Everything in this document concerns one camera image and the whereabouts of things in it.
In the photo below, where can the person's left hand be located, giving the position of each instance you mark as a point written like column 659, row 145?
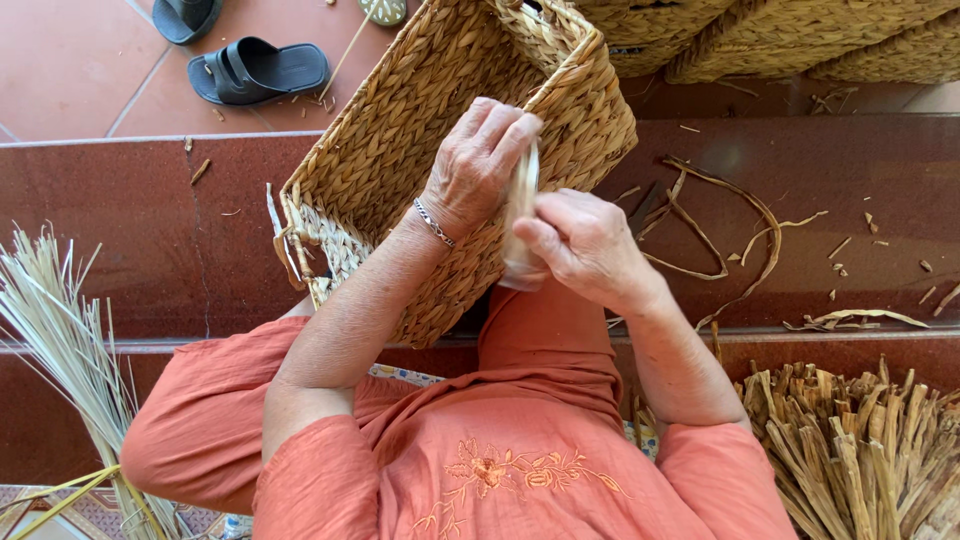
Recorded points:
column 469, row 180

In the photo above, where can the person's right hand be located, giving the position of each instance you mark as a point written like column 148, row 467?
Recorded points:
column 596, row 251

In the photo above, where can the pale fibre strand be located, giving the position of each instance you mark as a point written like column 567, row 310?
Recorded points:
column 517, row 266

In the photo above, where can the dark metal blade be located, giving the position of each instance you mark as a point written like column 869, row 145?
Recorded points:
column 643, row 210

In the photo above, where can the large woven straw basket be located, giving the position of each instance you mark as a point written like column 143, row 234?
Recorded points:
column 409, row 112

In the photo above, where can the long curled brown fibre strand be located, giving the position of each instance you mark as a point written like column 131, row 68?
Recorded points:
column 769, row 225

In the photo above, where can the thin pale stick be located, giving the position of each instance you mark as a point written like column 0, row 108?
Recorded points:
column 346, row 52

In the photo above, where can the short curved fibre strand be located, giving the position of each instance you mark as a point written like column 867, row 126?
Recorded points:
column 780, row 224

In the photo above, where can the pale perforated sandal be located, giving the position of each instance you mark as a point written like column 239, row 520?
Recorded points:
column 384, row 10

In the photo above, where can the person's orange embroidered clothing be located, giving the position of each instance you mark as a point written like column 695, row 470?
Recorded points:
column 525, row 457

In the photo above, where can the finished woven straw basket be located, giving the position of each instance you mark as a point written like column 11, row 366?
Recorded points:
column 645, row 34
column 900, row 56
column 787, row 34

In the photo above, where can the black rubber sandal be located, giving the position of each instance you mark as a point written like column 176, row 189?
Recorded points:
column 184, row 16
column 259, row 71

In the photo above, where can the pale flat fibre scrap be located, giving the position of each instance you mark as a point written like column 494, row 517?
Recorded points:
column 862, row 315

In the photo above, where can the bundle of brown dried stalks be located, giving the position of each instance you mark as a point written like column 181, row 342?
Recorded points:
column 855, row 457

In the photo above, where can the bundle of pale thin reeds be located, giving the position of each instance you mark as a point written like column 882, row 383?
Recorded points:
column 67, row 352

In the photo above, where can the patterned floor mat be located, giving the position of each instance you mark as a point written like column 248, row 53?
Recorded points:
column 90, row 517

